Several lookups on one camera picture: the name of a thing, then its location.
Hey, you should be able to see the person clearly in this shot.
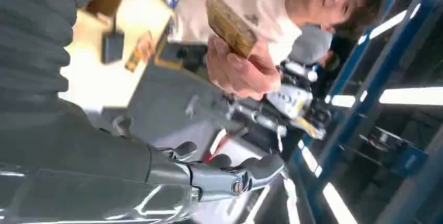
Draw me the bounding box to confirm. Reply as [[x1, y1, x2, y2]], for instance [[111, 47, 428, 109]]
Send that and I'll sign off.
[[169, 0, 386, 100], [288, 24, 342, 73]]

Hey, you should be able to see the silver background robot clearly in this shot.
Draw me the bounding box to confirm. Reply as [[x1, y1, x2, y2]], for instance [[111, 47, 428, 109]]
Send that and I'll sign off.
[[226, 60, 334, 154]]

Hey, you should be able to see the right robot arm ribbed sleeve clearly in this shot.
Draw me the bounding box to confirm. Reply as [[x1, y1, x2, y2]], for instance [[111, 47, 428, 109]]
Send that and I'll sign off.
[[0, 0, 139, 105]]

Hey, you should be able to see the dark flat rectangular device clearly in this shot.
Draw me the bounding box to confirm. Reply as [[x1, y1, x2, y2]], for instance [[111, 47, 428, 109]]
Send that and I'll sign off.
[[101, 31, 125, 65]]

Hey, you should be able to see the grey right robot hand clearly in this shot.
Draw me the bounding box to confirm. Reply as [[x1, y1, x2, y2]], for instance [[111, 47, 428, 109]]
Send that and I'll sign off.
[[0, 98, 286, 224]]

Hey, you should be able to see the white ceiling light strip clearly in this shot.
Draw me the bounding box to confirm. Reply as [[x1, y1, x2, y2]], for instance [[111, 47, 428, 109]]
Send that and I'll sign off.
[[357, 3, 422, 45], [324, 94, 357, 109], [378, 87, 443, 107], [322, 182, 359, 224]]

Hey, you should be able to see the blue steel frame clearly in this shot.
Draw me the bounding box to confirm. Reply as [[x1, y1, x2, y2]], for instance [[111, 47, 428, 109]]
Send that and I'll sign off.
[[287, 0, 443, 224]]

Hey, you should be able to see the person's hand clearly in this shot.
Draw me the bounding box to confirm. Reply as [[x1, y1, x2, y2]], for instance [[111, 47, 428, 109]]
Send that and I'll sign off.
[[206, 36, 282, 100]]

